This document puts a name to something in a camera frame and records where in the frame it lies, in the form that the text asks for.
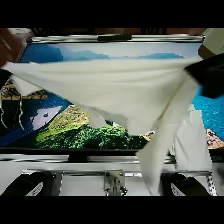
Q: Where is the white shirt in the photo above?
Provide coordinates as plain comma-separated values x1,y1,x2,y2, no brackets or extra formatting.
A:
0,55,215,197

